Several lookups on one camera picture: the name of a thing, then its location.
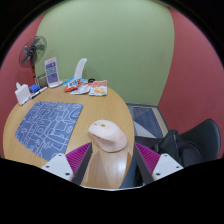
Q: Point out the small black object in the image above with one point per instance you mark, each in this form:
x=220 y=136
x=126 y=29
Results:
x=91 y=80

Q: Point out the white tissue box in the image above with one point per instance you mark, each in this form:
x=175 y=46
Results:
x=22 y=94

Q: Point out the orange and white chip packet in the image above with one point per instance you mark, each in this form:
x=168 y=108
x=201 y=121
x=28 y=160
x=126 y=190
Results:
x=98 y=88

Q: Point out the black chair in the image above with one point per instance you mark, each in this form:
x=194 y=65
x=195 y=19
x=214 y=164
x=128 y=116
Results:
x=205 y=136

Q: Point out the orange snack packet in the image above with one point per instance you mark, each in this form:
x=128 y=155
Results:
x=71 y=86

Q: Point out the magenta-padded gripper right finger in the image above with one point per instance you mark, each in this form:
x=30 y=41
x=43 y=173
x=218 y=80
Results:
x=164 y=166

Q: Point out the pale pink computer mouse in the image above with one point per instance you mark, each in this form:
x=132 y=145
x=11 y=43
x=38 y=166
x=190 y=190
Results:
x=108 y=135

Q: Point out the whiteboard marker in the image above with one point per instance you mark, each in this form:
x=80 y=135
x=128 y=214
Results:
x=39 y=92
x=26 y=99

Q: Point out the blue patterned mouse pad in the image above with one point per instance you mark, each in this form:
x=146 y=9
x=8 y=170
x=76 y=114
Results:
x=46 y=128

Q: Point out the white chair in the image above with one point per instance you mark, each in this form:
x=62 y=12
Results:
x=80 y=68

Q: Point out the white snack packet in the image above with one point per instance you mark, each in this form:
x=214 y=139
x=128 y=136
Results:
x=81 y=89

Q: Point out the blue packet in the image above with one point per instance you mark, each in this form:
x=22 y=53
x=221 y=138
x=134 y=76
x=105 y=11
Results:
x=68 y=81

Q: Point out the blue whiteboard eraser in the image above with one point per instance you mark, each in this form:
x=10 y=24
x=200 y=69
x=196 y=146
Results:
x=34 y=88

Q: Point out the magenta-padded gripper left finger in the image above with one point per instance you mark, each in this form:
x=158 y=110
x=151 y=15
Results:
x=59 y=165

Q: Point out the white sign stand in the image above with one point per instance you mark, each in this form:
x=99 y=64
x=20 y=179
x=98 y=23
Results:
x=52 y=71

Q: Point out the black bag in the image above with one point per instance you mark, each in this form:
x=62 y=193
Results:
x=171 y=145

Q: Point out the black standing fan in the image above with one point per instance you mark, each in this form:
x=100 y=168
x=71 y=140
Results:
x=31 y=51

